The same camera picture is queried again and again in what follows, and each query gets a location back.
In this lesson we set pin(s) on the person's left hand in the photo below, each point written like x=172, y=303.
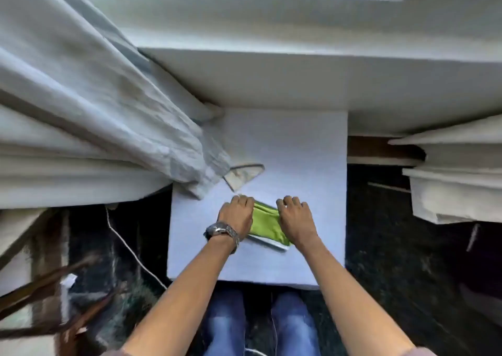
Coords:
x=235, y=217

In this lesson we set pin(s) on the person's right hand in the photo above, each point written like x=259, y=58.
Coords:
x=296, y=221

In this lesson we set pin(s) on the person's left fingers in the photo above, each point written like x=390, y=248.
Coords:
x=243, y=200

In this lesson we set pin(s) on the person's right fingers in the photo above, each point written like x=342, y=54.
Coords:
x=289, y=201

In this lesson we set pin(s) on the green cloth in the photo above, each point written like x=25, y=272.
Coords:
x=266, y=224

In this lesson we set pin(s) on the person's right forearm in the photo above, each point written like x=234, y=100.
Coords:
x=353, y=308

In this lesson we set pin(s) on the person's left forearm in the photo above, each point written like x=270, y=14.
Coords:
x=178, y=303

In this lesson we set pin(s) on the beige triangular cloth piece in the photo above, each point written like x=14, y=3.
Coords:
x=240, y=176

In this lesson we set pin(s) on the silver metal wristwatch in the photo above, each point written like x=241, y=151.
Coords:
x=222, y=232

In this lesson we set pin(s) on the white square table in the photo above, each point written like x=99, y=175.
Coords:
x=282, y=163

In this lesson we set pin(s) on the blue jeans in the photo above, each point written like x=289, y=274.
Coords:
x=261, y=324

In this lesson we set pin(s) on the white window sill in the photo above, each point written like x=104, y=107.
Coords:
x=313, y=54

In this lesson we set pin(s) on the white curtain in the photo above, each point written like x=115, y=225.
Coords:
x=455, y=171
x=86, y=104

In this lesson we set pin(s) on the brown wooden chair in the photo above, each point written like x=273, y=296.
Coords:
x=51, y=301

